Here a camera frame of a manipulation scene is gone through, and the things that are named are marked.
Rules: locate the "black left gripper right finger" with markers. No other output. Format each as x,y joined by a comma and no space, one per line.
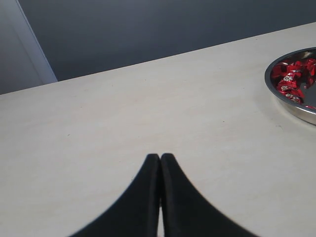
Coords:
186,213

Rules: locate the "red candy wrapper packet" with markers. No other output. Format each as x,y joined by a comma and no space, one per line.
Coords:
288,82

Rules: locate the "round stainless steel plate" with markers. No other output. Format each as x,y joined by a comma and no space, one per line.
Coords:
300,102

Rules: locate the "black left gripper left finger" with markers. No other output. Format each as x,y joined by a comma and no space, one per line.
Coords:
135,213

